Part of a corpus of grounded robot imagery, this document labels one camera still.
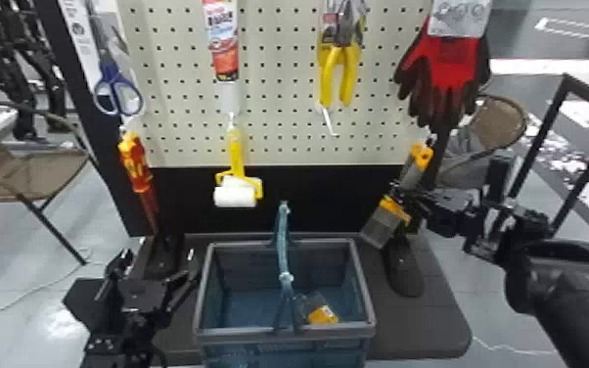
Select brown chair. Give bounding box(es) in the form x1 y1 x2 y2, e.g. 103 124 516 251
436 94 530 189
0 99 97 266

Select white pegboard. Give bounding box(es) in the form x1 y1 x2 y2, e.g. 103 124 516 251
33 0 452 299

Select yellow paint roller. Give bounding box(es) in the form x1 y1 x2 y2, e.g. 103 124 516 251
201 0 265 209

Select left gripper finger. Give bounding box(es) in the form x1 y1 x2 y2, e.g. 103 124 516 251
162 265 202 315
103 248 136 300

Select blue scissors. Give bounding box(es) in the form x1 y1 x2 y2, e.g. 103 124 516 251
58 0 146 118

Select red screwdriver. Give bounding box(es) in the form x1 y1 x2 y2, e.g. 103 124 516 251
116 131 161 236

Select yellow paintbrush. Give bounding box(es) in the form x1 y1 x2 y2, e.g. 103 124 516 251
359 143 436 251

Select white cable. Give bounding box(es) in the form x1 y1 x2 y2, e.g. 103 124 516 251
0 249 92 327

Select black side table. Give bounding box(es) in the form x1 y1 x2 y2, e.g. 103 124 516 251
483 73 589 239

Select yellow pliers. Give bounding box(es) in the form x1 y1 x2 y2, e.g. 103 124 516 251
315 0 369 138

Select yellow black tool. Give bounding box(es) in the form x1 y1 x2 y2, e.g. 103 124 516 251
294 292 340 327

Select red gloves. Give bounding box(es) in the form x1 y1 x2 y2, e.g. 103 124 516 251
392 0 494 131

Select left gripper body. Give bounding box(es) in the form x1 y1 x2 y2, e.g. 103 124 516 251
114 279 169 331

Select blue basket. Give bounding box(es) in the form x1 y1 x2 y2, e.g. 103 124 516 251
192 201 378 368

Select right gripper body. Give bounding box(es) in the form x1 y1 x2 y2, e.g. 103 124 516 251
424 187 484 240

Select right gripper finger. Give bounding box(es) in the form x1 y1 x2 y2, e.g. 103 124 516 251
402 204 432 231
388 181 430 207

